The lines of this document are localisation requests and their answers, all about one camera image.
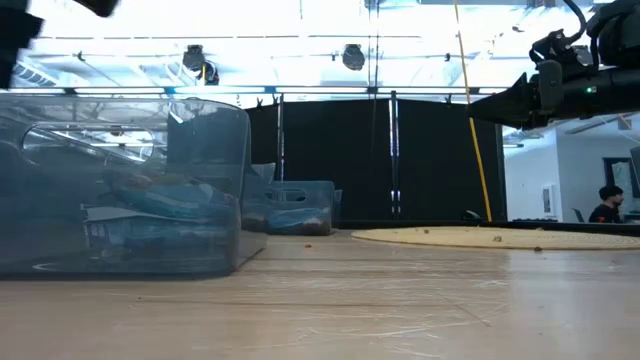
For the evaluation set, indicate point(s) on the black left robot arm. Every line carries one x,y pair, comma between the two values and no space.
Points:
15,45

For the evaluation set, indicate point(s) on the light blue granola bar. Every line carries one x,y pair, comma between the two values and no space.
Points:
300,220

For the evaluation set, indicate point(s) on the grey translucent plastic bin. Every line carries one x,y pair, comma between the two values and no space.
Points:
60,240
300,197

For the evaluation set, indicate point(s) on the black curtain partition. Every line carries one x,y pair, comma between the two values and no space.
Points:
340,150

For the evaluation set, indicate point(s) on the round wooden board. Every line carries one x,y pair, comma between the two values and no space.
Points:
500,239

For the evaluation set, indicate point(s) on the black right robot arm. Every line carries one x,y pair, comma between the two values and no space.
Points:
615,95

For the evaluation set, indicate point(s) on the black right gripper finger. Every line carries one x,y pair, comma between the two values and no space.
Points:
505,107

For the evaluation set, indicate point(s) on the black ceiling spotlight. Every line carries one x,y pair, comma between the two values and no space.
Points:
194,57
353,57

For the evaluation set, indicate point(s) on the person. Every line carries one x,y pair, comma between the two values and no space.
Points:
605,212

